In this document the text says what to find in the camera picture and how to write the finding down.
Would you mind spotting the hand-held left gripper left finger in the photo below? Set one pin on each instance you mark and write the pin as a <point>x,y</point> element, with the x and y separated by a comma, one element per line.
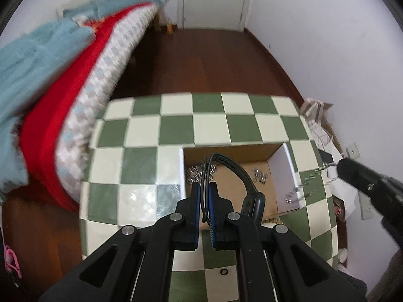
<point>195,209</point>

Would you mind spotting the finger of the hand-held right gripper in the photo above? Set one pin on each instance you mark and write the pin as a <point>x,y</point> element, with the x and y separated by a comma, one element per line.
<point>354,171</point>

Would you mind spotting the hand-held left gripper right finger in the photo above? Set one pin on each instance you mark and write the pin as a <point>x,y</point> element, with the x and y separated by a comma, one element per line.
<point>213,215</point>

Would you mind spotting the black headphones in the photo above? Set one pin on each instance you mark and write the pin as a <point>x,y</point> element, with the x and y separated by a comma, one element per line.
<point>234,167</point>

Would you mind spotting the white papers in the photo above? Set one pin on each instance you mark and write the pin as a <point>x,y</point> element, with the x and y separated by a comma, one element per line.
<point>341,195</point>

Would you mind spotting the pile of silver clips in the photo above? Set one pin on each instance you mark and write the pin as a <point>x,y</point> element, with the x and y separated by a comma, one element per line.
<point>193,173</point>

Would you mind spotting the small silver clips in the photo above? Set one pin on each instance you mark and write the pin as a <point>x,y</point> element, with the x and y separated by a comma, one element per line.
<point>260,176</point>

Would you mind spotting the torn cardboard box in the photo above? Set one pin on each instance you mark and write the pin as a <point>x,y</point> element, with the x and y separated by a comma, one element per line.
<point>321,116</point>

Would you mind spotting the checkered pastel quilt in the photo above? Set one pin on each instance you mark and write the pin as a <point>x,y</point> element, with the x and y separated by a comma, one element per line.
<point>107,69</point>

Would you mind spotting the red blanket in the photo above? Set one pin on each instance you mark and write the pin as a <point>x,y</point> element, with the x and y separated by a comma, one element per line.
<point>63,107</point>

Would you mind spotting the pink cloth item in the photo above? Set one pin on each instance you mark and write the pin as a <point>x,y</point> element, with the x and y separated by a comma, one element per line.
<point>12,261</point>

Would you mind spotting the wooden bed leg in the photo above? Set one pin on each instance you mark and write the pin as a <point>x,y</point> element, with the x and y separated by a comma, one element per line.
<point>157,22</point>

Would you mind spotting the white door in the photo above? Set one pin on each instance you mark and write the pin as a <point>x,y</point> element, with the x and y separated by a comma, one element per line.
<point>214,0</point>

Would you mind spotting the white wall socket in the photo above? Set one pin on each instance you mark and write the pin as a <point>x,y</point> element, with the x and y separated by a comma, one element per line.
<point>365,207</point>
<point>352,149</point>

